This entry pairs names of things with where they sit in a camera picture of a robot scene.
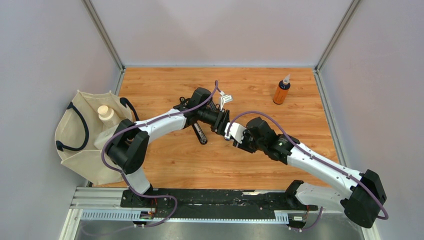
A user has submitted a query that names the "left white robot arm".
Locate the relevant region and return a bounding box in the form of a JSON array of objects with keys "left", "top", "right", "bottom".
[{"left": 100, "top": 86, "right": 221, "bottom": 208}]

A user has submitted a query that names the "beige tote bag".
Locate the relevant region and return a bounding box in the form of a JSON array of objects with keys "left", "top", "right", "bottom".
[{"left": 54, "top": 91, "right": 139, "bottom": 185}]

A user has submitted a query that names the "black stapler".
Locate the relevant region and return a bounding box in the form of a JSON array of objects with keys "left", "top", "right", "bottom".
[{"left": 192, "top": 122, "right": 208, "bottom": 145}]

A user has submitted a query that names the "blue stapler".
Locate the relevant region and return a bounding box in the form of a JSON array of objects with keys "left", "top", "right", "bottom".
[{"left": 207, "top": 100, "right": 219, "bottom": 113}]

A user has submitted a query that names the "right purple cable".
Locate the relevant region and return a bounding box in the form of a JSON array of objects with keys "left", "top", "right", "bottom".
[{"left": 226, "top": 110, "right": 389, "bottom": 232}]

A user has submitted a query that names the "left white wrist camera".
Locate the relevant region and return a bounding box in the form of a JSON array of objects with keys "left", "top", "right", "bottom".
[{"left": 219, "top": 91, "right": 233, "bottom": 111}]

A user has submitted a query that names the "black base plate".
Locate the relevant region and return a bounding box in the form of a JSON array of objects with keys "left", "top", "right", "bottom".
[{"left": 120, "top": 188, "right": 318, "bottom": 220}]

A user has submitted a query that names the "cream bottle in bag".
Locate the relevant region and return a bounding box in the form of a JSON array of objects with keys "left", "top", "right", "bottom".
[{"left": 97, "top": 105, "right": 117, "bottom": 128}]

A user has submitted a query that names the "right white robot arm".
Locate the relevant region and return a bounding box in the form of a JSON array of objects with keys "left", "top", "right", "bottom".
[{"left": 230, "top": 117, "right": 387, "bottom": 229}]

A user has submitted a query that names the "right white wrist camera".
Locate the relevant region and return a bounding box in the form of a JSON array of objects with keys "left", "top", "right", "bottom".
[{"left": 224, "top": 122, "right": 246, "bottom": 144}]

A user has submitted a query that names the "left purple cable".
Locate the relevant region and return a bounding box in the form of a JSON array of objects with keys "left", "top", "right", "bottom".
[{"left": 100, "top": 80, "right": 178, "bottom": 229}]

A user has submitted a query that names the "orange glue bottle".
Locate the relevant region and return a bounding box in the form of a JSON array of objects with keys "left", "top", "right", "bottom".
[{"left": 272, "top": 74, "right": 291, "bottom": 105}]

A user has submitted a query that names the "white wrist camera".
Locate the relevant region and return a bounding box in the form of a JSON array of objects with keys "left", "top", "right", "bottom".
[
  {"left": 224, "top": 122, "right": 246, "bottom": 144},
  {"left": 219, "top": 91, "right": 233, "bottom": 111}
]

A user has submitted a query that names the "purple cable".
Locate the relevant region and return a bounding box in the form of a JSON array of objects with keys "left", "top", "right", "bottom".
[
  {"left": 100, "top": 80, "right": 178, "bottom": 229},
  {"left": 226, "top": 110, "right": 389, "bottom": 232}
]

